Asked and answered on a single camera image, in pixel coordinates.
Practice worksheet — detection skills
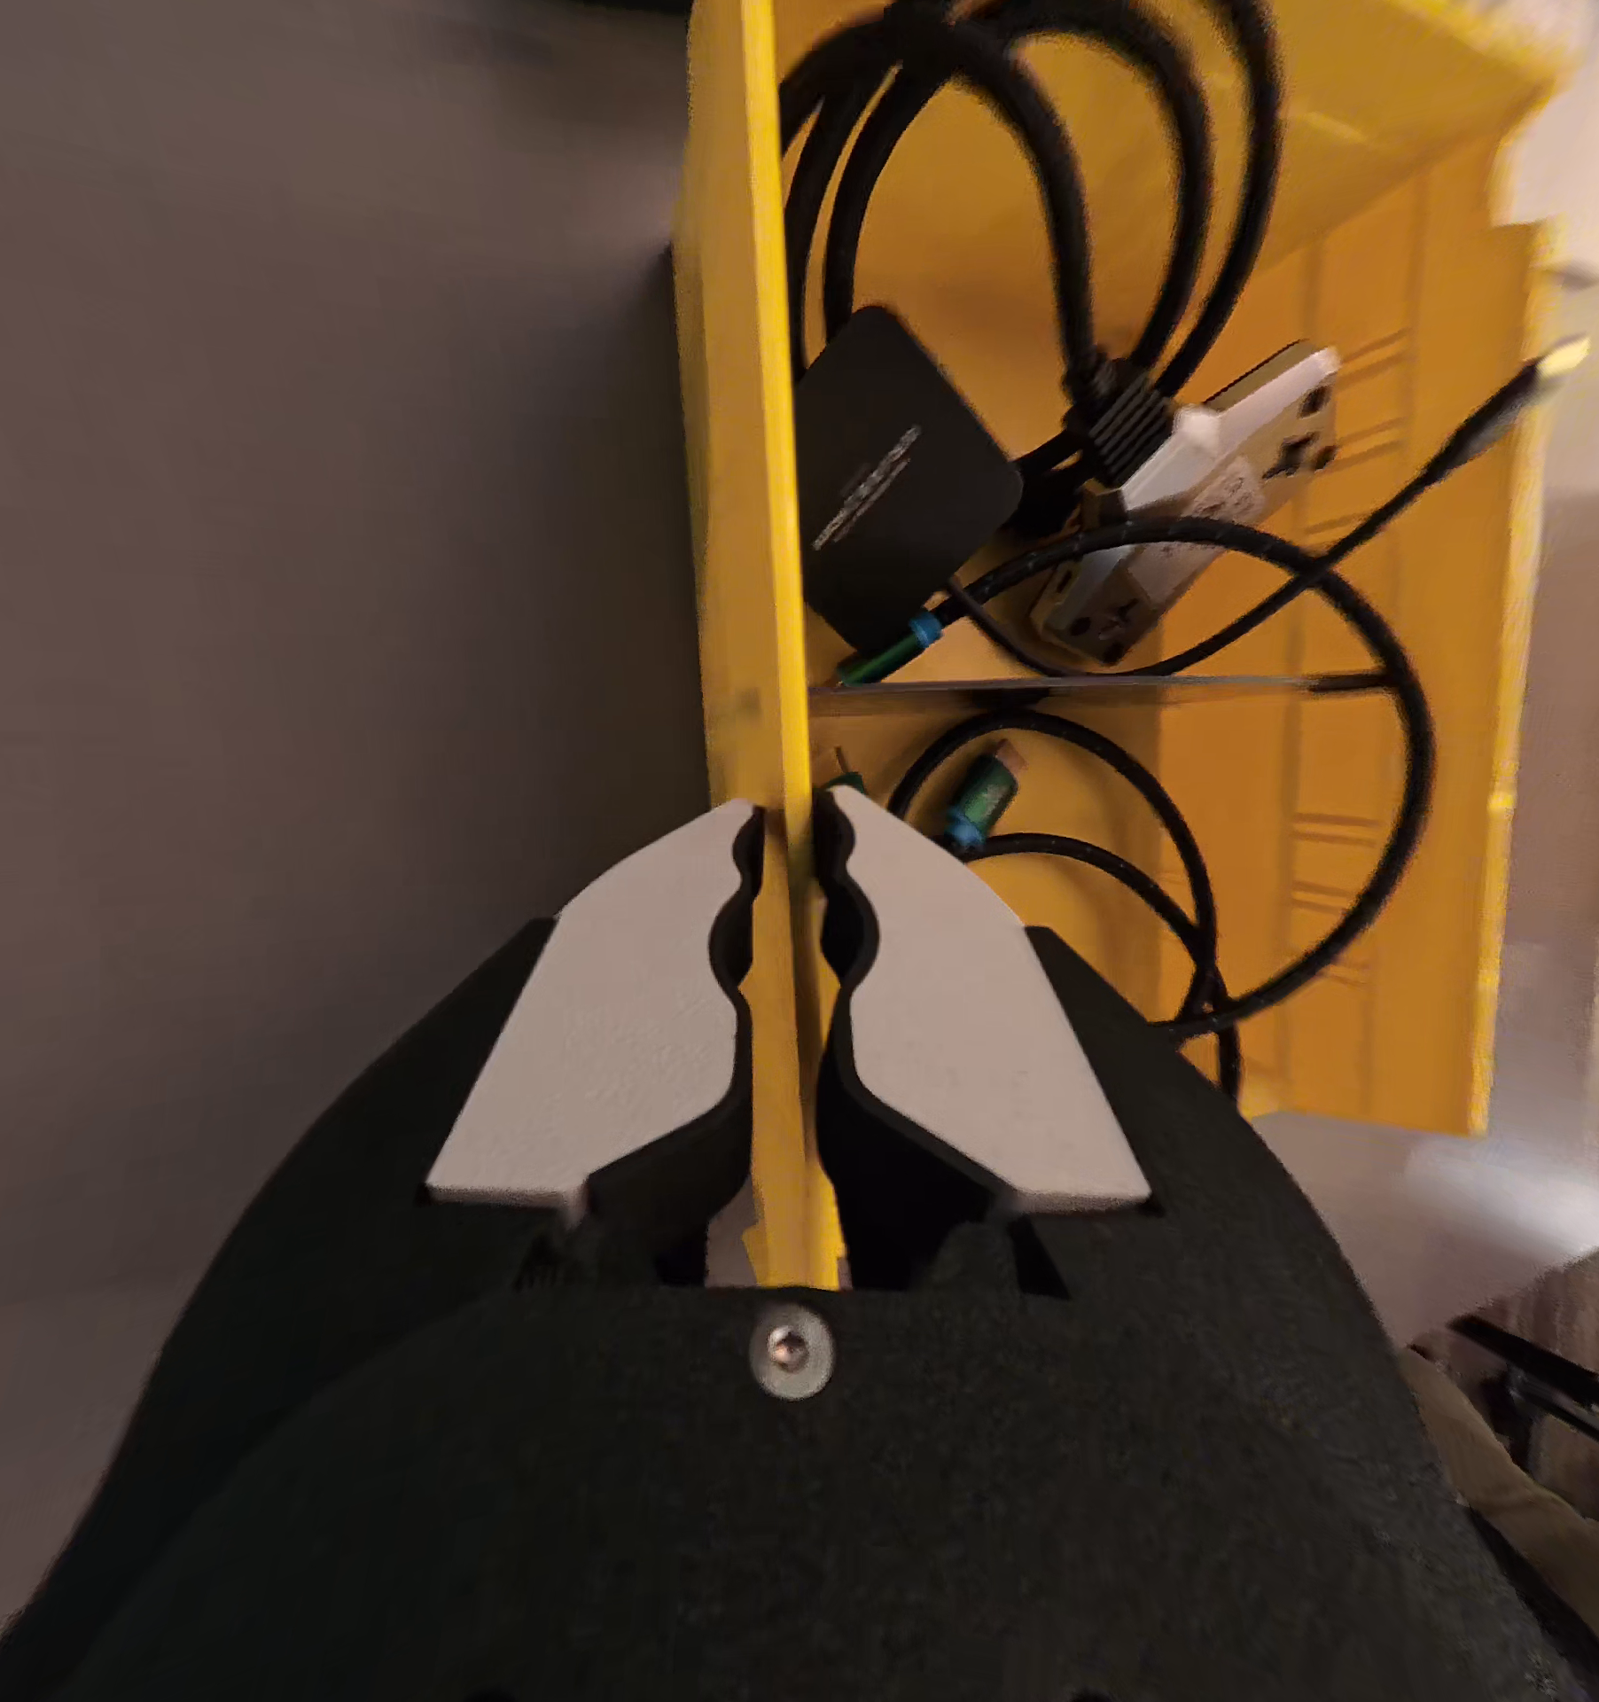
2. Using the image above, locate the black square adapter box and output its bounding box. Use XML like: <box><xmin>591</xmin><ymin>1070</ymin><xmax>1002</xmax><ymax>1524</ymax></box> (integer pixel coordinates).
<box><xmin>792</xmin><ymin>306</ymin><xmax>1025</xmax><ymax>652</ymax></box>

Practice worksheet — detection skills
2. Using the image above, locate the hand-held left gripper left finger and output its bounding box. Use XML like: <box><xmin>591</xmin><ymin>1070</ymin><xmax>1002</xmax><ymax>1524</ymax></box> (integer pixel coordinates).
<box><xmin>424</xmin><ymin>797</ymin><xmax>768</xmax><ymax>1291</ymax></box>

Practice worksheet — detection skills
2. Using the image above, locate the beige cloth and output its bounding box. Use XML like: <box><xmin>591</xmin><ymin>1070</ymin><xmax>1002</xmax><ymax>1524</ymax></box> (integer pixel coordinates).
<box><xmin>1409</xmin><ymin>1348</ymin><xmax>1599</xmax><ymax>1629</ymax></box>

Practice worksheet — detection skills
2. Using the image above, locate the thick black hdmi cable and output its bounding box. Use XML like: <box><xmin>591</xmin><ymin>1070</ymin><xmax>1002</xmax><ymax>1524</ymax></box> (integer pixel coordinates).
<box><xmin>780</xmin><ymin>0</ymin><xmax>1287</xmax><ymax>534</ymax></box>

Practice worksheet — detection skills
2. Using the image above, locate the grey bin divider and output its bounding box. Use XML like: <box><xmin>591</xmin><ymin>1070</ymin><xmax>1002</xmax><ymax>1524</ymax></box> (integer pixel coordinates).
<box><xmin>809</xmin><ymin>668</ymin><xmax>1393</xmax><ymax>701</ymax></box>

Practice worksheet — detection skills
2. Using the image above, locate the yellow plastic bin with cables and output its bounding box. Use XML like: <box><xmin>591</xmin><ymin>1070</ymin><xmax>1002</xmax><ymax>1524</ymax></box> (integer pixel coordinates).
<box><xmin>672</xmin><ymin>0</ymin><xmax>1589</xmax><ymax>1294</ymax></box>

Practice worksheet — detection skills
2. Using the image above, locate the black metal frame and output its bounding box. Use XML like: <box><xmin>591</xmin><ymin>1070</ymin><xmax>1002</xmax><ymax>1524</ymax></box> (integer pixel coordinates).
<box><xmin>1448</xmin><ymin>1308</ymin><xmax>1599</xmax><ymax>1444</ymax></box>

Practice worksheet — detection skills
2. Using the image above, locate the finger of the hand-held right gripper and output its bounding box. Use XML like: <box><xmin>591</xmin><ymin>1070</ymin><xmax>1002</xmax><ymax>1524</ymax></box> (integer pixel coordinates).
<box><xmin>1027</xmin><ymin>524</ymin><xmax>1220</xmax><ymax>666</ymax></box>
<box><xmin>1118</xmin><ymin>343</ymin><xmax>1344</xmax><ymax>522</ymax></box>

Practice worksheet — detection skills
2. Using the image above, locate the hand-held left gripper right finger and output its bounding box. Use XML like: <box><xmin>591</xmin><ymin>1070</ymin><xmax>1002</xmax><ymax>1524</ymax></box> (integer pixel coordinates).
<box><xmin>813</xmin><ymin>784</ymin><xmax>1155</xmax><ymax>1291</ymax></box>

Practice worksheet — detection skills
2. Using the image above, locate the thin cable with metal plug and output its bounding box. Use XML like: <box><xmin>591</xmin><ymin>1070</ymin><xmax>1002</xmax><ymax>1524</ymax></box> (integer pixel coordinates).
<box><xmin>1145</xmin><ymin>331</ymin><xmax>1597</xmax><ymax>679</ymax></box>

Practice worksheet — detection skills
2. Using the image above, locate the braided cable with green plug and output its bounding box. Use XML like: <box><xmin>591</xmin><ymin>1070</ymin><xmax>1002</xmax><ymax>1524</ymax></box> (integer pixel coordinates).
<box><xmin>886</xmin><ymin>711</ymin><xmax>1245</xmax><ymax>1104</ymax></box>
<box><xmin>837</xmin><ymin>516</ymin><xmax>1436</xmax><ymax>1045</ymax></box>

